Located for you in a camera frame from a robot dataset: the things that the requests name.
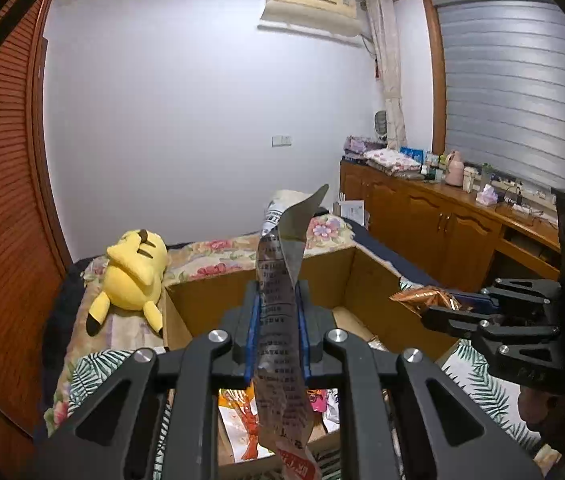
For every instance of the yellow plush toy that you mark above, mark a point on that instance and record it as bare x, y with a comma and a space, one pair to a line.
132, 280

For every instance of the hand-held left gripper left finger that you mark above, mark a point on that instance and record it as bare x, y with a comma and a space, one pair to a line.
250, 335

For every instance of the white printed pillow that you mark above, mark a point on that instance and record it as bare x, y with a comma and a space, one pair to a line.
287, 205

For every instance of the wooden louvered wardrobe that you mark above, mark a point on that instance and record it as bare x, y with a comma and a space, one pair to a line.
2, 185

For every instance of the wooden sideboard cabinet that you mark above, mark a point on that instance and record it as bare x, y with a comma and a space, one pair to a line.
427, 220

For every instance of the brown foil snack packet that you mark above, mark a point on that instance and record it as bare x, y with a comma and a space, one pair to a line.
422, 300

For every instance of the pale floral curtain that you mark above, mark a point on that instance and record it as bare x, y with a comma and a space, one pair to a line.
387, 60

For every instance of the dark blue blanket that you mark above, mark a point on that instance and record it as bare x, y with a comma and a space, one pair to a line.
62, 310

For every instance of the grey window blind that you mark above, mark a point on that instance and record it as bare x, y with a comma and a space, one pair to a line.
512, 95

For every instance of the brown cardboard box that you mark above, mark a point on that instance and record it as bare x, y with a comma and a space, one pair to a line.
212, 300

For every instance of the pink tissue pack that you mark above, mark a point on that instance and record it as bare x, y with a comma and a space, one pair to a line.
486, 195

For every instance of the small white fan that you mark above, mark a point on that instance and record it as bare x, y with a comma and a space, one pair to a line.
381, 125

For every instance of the white packet crayfish print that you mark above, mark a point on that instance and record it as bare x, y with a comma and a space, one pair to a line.
242, 425

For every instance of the floral folded cloth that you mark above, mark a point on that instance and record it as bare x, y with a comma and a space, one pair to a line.
392, 161

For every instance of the white paper bag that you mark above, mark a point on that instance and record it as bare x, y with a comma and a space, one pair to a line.
350, 212

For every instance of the pink kettle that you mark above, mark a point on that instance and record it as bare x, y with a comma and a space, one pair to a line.
454, 170

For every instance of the pink snack packet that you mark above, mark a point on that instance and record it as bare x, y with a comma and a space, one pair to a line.
322, 402

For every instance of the person's right hand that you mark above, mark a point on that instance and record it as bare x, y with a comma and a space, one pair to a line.
537, 410

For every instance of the white snack packet red label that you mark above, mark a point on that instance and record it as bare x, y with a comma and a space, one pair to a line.
277, 320

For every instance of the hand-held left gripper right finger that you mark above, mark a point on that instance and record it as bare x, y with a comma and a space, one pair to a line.
305, 335

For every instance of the purple folded cloth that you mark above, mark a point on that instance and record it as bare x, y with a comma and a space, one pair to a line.
360, 145

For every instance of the white wall switch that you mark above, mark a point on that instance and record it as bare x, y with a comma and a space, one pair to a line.
282, 140

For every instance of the wall air conditioner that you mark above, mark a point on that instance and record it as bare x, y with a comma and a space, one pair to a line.
312, 5

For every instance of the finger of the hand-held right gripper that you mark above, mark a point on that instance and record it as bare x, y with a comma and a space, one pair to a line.
517, 290
467, 325

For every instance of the blue box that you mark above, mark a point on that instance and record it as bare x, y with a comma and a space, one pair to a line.
412, 154

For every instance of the green leaf print blanket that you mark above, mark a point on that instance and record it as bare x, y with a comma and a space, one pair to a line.
472, 395

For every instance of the white power strip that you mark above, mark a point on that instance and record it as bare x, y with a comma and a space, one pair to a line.
522, 205

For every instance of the wooden window frame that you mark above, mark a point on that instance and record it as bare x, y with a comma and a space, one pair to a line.
437, 85

